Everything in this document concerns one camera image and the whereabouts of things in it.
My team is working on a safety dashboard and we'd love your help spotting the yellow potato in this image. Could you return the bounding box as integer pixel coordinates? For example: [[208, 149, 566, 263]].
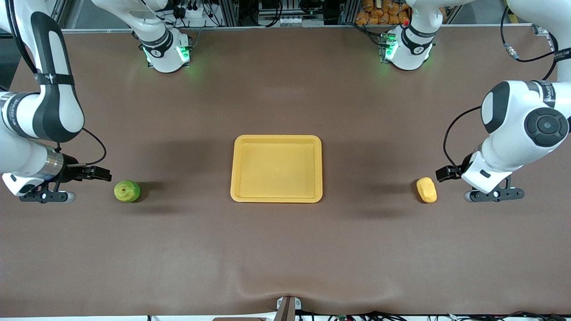
[[416, 177, 438, 204]]

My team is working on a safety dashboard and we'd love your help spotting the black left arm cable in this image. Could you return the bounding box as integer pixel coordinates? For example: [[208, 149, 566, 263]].
[[443, 4, 560, 169]]

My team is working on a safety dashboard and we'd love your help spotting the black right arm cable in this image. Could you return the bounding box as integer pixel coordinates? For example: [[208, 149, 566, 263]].
[[56, 127, 108, 179]]

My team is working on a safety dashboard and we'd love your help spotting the yellow plastic tray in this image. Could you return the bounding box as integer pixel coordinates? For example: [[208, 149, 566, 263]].
[[230, 135, 323, 204]]

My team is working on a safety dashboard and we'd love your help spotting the green apple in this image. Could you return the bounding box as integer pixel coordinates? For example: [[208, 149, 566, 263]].
[[114, 180, 141, 203]]

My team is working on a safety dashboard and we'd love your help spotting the aluminium table frame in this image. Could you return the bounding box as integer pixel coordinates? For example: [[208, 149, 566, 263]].
[[0, 0, 571, 45]]

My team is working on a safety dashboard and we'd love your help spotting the white power strip with plugs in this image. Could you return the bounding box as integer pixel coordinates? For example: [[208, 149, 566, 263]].
[[172, 0, 210, 21]]

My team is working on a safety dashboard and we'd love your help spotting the brown table mat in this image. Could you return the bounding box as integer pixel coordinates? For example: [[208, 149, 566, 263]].
[[0, 25, 571, 318]]

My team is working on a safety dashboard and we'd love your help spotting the bag of orange items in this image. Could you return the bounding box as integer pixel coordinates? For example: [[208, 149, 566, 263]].
[[356, 0, 411, 25]]

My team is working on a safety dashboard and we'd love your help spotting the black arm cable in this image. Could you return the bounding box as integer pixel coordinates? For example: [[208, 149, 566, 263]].
[[443, 4, 560, 169], [56, 127, 108, 179]]

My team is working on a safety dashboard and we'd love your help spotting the metal table clamp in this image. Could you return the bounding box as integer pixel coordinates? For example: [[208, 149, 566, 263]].
[[276, 296, 302, 321]]

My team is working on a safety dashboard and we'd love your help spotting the white multi-socket strip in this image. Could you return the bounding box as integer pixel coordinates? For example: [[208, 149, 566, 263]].
[[259, 16, 308, 26]]

